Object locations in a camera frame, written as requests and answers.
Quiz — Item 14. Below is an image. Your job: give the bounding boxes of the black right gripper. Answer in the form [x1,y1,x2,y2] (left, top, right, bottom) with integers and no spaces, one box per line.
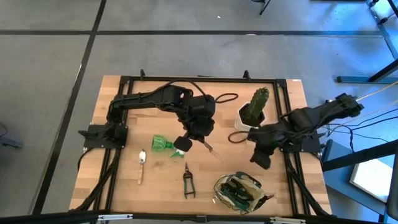
[247,124,282,170]

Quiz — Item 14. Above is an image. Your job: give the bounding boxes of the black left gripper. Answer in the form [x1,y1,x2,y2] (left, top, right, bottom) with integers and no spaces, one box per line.
[173,115,216,153]

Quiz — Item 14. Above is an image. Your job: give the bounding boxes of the white hexagonal plant pot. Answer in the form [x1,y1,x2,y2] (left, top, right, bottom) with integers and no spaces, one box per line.
[234,101,267,133]

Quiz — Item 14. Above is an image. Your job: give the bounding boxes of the green cactus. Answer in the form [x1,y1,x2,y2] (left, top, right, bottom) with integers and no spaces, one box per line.
[247,86,271,125]

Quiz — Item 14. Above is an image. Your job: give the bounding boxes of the green handled garden snips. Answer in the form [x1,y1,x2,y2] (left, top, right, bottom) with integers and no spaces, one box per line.
[182,162,197,200]

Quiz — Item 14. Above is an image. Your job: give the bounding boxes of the pointed trowel with wooden handle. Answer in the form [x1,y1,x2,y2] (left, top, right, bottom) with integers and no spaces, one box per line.
[137,149,147,185]

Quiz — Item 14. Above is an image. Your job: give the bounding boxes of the tan green gardening bag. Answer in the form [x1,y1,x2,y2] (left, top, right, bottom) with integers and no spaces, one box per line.
[213,171,275,215]

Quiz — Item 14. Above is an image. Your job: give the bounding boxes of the green plastic spray bottle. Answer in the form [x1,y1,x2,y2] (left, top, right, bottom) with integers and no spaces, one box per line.
[151,134,185,159]

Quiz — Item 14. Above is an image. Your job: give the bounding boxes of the dark diagonal metal beam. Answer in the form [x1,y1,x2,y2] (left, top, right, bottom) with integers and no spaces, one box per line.
[321,140,398,172]

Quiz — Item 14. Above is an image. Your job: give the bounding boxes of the white floor panel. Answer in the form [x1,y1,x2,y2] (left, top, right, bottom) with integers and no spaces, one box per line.
[349,157,395,203]

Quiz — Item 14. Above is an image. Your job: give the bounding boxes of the black stand leg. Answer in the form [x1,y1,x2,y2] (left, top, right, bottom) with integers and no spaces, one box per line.
[251,0,272,16]

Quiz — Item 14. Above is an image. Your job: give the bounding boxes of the black rig crossbar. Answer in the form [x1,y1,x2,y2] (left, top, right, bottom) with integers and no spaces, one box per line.
[0,210,398,224]

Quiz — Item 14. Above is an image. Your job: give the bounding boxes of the black metal table frame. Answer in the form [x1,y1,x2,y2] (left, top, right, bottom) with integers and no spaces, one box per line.
[73,68,333,218]

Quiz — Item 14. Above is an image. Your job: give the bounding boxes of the silver metal bracket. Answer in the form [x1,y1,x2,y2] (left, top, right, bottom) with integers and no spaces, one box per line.
[269,217,307,224]
[96,213,134,222]

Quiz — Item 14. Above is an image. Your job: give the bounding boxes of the metal truss rail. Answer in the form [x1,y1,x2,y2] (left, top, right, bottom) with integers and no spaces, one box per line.
[365,0,398,60]

